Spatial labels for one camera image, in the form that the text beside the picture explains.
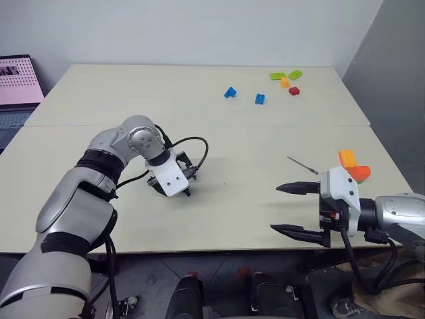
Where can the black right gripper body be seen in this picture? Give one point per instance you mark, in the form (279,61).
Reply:
(332,214)

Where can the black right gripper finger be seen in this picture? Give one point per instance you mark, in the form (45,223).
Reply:
(299,233)
(299,188)

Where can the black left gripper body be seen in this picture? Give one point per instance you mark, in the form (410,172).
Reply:
(186,164)

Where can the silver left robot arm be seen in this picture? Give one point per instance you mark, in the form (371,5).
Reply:
(63,199)

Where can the thin metal screwdriver bit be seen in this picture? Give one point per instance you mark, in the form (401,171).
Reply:
(303,165)

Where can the small green toy block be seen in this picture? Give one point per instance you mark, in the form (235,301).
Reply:
(362,181)

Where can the red-orange rounded toy block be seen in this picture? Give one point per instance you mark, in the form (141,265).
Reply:
(360,172)

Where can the dark rounded shape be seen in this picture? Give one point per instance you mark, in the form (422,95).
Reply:
(184,297)
(270,295)

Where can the blue stepped toy block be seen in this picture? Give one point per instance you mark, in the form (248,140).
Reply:
(230,92)

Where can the grey sneaker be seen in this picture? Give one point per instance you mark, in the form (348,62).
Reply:
(348,305)

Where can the red toy block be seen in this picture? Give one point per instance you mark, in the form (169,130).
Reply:
(294,91)

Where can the blue flat toy block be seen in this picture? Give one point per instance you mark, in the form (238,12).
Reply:
(260,98)

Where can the small orange toy block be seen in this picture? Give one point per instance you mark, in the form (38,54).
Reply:
(284,82)

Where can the short green toy block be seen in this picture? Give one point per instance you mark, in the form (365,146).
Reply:
(295,74)

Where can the long green toy block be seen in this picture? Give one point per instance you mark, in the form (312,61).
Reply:
(276,76)

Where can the laptop with pink screen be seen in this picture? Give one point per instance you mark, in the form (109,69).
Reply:
(16,86)

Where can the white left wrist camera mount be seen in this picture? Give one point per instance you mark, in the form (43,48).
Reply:
(170,176)

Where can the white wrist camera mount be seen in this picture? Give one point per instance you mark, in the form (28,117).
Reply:
(343,192)
(170,176)

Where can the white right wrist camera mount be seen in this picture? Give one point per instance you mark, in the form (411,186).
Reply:
(343,192)

